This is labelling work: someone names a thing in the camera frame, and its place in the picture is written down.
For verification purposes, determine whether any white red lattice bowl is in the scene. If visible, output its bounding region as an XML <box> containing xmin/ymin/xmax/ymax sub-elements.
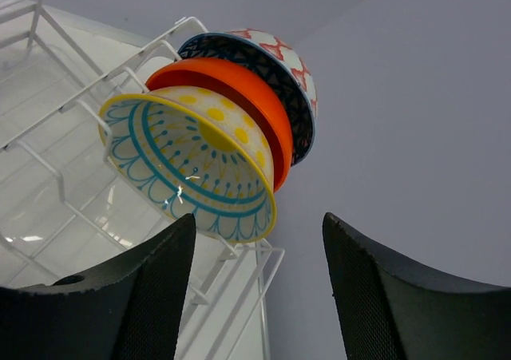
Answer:
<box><xmin>226</xmin><ymin>28</ymin><xmax>318</xmax><ymax>123</ymax></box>

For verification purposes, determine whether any white wire dish rack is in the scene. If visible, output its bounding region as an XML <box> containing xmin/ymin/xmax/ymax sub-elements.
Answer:
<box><xmin>1</xmin><ymin>0</ymin><xmax>284</xmax><ymax>359</ymax></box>

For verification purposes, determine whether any blue yellow sun bowl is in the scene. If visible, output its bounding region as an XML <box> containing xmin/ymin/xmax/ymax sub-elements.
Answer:
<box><xmin>99</xmin><ymin>85</ymin><xmax>277</xmax><ymax>243</ymax></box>

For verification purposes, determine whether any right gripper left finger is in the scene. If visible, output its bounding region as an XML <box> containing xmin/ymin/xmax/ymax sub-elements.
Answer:
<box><xmin>1</xmin><ymin>214</ymin><xmax>196</xmax><ymax>359</ymax></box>

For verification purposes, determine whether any orange bowl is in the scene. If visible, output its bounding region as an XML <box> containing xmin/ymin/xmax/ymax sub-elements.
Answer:
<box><xmin>145</xmin><ymin>57</ymin><xmax>293</xmax><ymax>191</ymax></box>

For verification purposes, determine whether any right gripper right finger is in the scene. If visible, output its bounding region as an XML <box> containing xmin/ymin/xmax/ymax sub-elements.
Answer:
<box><xmin>322</xmin><ymin>212</ymin><xmax>510</xmax><ymax>360</ymax></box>

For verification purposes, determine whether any black bowl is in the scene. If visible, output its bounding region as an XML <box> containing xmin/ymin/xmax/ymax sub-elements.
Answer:
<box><xmin>178</xmin><ymin>31</ymin><xmax>316</xmax><ymax>165</ymax></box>

